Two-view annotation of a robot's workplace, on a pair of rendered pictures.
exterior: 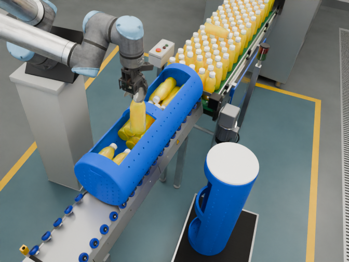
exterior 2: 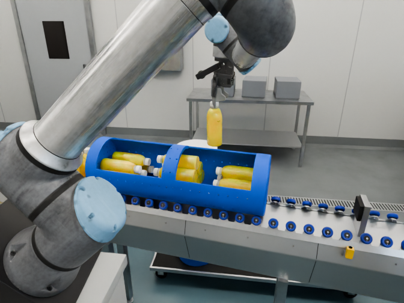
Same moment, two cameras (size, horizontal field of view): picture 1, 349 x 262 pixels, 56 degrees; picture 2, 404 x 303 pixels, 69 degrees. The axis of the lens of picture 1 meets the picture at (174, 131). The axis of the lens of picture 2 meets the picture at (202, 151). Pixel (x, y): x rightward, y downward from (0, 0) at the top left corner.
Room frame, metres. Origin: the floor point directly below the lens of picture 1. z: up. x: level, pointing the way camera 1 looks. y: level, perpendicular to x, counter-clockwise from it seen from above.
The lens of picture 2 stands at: (1.26, 1.47, 1.77)
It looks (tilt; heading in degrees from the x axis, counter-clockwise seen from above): 23 degrees down; 264
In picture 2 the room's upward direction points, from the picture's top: straight up
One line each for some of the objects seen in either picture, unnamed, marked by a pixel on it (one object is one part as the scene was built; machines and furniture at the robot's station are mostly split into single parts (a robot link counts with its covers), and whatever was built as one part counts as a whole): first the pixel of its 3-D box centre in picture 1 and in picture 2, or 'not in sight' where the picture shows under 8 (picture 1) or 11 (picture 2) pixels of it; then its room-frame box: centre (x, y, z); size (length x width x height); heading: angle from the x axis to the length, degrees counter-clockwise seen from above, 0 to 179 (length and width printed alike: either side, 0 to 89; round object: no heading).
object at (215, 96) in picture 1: (214, 102); not in sight; (1.64, -0.24, 0.95); 0.10 x 0.07 x 0.10; 68
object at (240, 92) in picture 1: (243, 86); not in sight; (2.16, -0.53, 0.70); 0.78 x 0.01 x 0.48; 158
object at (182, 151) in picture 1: (180, 164); (124, 266); (1.59, -0.08, 0.31); 0.06 x 0.06 x 0.63; 68
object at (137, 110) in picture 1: (137, 114); (214, 125); (1.05, 0.17, 1.34); 0.07 x 0.07 x 0.19
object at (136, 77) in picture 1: (132, 75); (223, 72); (1.02, 0.19, 1.58); 0.09 x 0.08 x 0.12; 157
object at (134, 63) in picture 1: (132, 57); (223, 52); (1.02, 0.19, 1.67); 0.10 x 0.09 x 0.05; 67
